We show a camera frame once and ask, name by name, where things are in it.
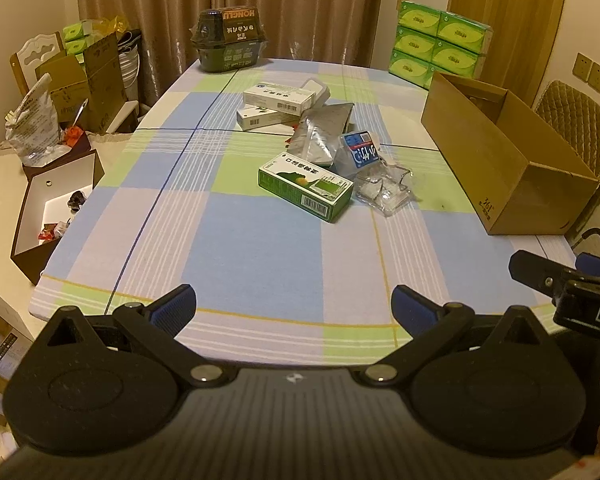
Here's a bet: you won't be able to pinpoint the brown curtain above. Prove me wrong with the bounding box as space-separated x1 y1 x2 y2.
78 0 380 105

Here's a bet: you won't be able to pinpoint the dark green lidded basket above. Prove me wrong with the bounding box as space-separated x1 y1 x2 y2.
192 6 266 73

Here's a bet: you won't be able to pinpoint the brown hexagonal gift box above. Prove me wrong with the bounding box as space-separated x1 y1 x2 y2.
10 134 104 285

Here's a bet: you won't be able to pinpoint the green tissue packs left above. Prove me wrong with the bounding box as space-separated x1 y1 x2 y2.
61 20 102 64

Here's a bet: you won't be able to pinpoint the wall switch plates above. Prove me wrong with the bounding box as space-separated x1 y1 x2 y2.
572 53 600 94

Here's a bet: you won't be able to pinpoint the white bucket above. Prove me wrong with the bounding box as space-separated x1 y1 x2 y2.
118 29 142 101

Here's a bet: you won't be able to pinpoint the small white plastic case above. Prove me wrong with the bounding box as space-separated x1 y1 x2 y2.
301 78 330 107

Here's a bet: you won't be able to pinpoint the wooden door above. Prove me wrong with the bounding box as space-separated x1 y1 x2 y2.
448 0 565 105

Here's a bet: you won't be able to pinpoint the crumpled plastic bag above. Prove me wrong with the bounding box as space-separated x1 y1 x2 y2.
5 74 61 167

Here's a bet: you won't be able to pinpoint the brown cardboard box background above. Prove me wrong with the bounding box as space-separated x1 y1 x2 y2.
35 34 128 132

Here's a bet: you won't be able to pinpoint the white medicine box bottom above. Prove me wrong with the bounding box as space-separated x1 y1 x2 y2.
236 105 299 131

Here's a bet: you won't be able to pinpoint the open cardboard box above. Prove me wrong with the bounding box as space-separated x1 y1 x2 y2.
422 72 598 235

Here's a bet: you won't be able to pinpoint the quilted brown chair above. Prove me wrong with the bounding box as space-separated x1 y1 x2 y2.
535 80 600 242

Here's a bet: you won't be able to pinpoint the silver foil pouch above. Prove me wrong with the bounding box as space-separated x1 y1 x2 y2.
287 103 354 168

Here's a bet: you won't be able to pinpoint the blue label plastic container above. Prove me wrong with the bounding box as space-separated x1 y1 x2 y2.
334 131 380 178

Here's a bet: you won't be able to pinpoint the green tissue pack stack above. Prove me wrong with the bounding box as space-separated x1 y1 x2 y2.
388 0 493 90

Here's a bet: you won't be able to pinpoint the white carved chair back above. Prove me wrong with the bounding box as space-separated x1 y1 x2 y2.
9 32 65 96

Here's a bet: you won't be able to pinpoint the checkered tablecloth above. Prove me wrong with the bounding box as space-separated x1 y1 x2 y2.
29 60 574 365

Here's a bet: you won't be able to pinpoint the green medicine box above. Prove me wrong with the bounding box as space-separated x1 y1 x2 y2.
258 152 354 223

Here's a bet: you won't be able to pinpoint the clear plastic packaging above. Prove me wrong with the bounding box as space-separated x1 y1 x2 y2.
353 159 415 217

